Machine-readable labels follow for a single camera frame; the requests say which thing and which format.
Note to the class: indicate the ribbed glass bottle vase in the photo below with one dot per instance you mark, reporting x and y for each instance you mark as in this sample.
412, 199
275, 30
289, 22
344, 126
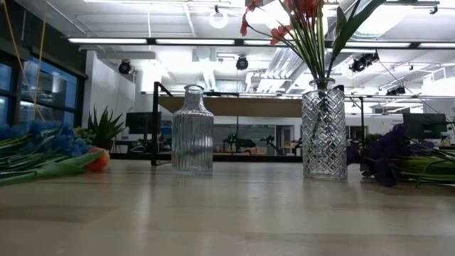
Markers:
192, 142

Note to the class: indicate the diamond-cut glass vase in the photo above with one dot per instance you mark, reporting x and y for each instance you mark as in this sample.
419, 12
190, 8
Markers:
323, 142

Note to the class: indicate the purple artificial flower bunch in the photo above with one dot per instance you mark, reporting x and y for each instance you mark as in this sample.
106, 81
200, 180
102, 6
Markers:
389, 145

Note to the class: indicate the background black robot arm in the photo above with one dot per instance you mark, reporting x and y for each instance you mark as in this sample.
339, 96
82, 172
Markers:
238, 143

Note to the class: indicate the wooden shelf black metal legs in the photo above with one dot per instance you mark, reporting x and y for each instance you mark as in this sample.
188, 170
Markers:
249, 106

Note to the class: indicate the brown cardboard box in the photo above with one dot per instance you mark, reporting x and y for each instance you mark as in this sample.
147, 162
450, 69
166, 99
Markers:
259, 150

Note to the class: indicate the black ceiling spotlight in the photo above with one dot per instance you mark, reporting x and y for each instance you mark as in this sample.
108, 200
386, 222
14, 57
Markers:
124, 67
396, 91
242, 64
359, 64

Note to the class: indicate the black computer monitor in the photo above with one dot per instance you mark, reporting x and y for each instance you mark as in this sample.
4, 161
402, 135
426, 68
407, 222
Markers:
140, 122
424, 126

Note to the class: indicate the linear ceiling light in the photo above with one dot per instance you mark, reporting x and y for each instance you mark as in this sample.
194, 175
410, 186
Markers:
195, 41
437, 45
257, 42
377, 44
106, 41

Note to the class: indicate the potted artificial succulent plant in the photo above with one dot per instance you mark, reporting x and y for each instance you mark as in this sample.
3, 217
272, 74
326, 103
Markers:
105, 128

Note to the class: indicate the background green plant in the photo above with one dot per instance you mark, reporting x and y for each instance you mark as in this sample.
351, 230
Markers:
373, 138

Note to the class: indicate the dark framed window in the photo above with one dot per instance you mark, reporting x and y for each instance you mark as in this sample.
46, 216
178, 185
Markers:
53, 89

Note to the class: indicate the black ceiling track light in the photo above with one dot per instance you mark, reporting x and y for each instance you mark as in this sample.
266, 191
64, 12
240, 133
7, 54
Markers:
409, 2

